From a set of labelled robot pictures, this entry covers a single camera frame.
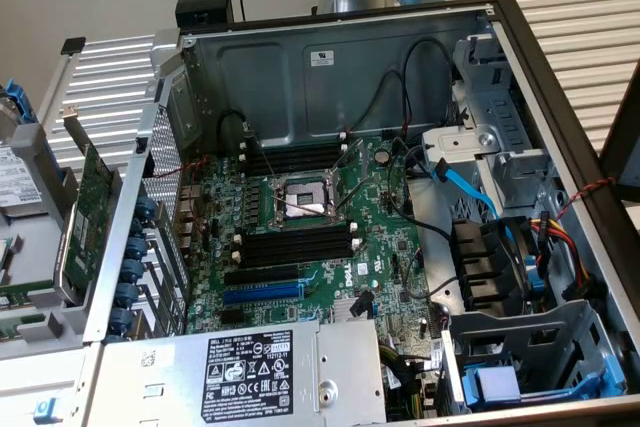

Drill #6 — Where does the blue plastic latch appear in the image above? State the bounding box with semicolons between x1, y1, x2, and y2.
32;396;65;424

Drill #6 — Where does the black fan shroud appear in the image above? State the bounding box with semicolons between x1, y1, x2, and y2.
449;216;539;319

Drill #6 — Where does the yellow black supply wire bundle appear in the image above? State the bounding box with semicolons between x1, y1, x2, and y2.
378;341;441;423

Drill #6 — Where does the black long expansion slot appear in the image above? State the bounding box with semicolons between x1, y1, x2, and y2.
223;265;301;287

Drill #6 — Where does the open metal socket cover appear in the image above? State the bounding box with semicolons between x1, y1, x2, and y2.
329;139;366;173

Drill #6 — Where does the blue expansion slot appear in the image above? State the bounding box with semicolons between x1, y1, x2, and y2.
222;282;305;306

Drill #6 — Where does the open metal PC case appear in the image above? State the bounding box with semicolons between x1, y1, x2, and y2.
82;0;640;427

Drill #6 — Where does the silver metal drive cage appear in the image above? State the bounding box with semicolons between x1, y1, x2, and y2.
419;31;562;213

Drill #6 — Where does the green graphics card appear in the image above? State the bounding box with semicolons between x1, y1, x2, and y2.
52;104;124;306

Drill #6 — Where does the black box behind case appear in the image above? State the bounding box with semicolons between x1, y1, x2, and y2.
174;0;236;31

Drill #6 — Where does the grey metal side panel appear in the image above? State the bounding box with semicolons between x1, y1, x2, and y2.
0;344;104;427

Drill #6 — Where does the thin metal locking lever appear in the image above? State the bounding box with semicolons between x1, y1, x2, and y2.
248;130;281;186
333;171;384;213

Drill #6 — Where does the metal CPU socket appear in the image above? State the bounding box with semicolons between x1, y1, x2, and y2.
267;166;351;236

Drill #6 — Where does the red black twisted wire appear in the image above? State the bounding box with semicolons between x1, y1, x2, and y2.
554;175;619;222
151;154;210;181

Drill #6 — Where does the metal rear port block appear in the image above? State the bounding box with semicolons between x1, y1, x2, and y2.
177;184;207;251

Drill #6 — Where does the short black looped wire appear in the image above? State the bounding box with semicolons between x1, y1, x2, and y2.
215;109;250;148

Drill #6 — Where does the blue card retention clip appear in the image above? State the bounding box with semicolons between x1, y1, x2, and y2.
119;259;146;284
134;195;160;222
114;282;141;309
128;216;152;241
123;236;151;262
107;307;136;336

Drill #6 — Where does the silver finned heat sink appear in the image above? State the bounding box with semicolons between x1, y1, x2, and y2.
329;296;374;322

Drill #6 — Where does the silver power supply unit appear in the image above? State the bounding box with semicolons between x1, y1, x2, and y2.
97;319;389;427

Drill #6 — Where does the blue disk bracket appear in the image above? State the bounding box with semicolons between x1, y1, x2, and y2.
0;75;39;126

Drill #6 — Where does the green Dell motherboard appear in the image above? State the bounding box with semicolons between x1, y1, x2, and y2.
182;134;446;344

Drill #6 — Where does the dark brown panel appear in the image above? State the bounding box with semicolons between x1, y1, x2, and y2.
598;59;640;204

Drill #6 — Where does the black table corner clip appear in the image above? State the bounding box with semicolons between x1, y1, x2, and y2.
59;35;88;56

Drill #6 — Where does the hard disk white label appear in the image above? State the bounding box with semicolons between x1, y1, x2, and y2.
0;144;45;218

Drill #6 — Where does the short black expansion slot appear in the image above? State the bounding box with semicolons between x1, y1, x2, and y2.
218;307;247;326

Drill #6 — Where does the red yellow power wire bundle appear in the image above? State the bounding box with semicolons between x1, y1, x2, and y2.
529;214;594;293

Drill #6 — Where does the long black arched wire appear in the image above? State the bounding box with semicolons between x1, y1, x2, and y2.
401;38;457;141

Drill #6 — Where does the blue plastic disk caddy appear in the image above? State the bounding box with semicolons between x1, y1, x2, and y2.
459;354;626;411

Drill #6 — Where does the blue SATA wire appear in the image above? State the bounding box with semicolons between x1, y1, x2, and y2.
432;156;516;243

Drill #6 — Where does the black slanting wire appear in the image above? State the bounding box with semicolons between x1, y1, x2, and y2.
349;69;407;133

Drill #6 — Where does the grey metal disk bay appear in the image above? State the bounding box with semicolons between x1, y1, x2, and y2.
434;299;629;417

